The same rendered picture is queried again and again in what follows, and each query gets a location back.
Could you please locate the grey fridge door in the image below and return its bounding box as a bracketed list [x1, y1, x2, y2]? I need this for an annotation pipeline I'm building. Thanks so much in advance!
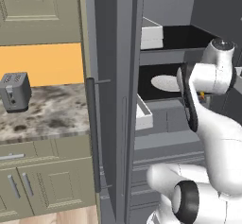
[84, 0, 146, 224]

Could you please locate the grey fridge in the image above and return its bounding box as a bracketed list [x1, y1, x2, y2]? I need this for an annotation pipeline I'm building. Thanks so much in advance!
[130, 0, 242, 224]

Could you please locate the white plate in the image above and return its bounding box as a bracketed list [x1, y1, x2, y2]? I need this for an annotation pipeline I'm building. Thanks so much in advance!
[150, 74, 182, 94]

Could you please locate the white box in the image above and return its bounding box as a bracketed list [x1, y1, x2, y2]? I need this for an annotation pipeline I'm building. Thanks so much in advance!
[140, 16, 164, 51]

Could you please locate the olive drawer front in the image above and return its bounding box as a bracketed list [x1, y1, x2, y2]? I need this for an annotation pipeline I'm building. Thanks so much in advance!
[0, 135, 93, 171]

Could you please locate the olive base cupboard door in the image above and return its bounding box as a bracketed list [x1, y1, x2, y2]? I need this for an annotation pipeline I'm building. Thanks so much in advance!
[0, 167, 35, 224]
[16, 157, 97, 216]

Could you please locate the grey toaster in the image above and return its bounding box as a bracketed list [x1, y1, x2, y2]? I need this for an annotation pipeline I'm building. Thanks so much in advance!
[0, 71, 33, 114]

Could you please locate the black fridge door handle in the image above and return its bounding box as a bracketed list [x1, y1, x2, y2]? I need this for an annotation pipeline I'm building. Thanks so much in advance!
[85, 77, 112, 194]

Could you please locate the silver drawer handle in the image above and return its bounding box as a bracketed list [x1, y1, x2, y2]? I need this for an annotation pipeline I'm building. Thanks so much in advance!
[0, 153, 26, 162]

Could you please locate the silver cupboard door handle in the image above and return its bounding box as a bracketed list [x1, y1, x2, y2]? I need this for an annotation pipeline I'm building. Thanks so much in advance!
[21, 172, 35, 198]
[7, 174, 22, 199]

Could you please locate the olive wall cupboard door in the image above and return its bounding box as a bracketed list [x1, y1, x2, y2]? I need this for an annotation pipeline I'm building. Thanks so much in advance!
[0, 0, 82, 46]

